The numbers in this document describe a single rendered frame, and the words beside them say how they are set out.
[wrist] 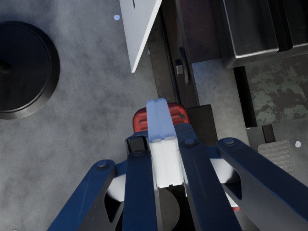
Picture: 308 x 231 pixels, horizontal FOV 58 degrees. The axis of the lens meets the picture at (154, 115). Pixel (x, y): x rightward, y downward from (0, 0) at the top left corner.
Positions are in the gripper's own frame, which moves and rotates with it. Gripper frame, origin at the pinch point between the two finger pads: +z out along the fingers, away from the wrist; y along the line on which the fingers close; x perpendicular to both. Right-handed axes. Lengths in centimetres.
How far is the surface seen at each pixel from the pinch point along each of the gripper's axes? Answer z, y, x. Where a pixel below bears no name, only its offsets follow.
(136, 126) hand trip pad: 10.3, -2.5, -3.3
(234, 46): 18.6, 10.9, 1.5
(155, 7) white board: 44.1, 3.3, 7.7
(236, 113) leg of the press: 20.8, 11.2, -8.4
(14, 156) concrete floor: 80, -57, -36
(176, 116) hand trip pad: 10.3, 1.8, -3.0
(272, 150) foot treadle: 59, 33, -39
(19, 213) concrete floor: 70, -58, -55
